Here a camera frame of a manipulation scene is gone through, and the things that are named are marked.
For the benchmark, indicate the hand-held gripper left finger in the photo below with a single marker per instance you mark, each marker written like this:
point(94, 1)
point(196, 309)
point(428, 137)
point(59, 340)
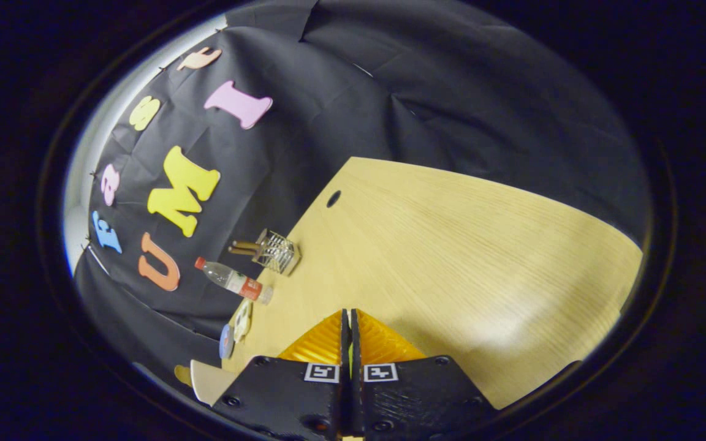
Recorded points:
point(285, 398)

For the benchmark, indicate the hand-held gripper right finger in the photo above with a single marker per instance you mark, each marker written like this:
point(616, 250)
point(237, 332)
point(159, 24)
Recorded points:
point(414, 398)

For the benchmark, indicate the brown bread slice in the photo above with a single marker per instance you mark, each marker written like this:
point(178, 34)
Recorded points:
point(182, 375)

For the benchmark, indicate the white toaster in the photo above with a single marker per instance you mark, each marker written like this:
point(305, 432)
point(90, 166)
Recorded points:
point(209, 380)

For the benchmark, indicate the blue plate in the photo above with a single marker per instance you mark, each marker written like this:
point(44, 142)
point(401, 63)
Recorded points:
point(226, 342)

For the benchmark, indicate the white divided seasoning dish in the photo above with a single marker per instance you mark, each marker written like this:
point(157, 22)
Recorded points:
point(242, 320)

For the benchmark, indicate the clear water bottle red label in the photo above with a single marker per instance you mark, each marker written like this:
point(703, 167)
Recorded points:
point(233, 280)

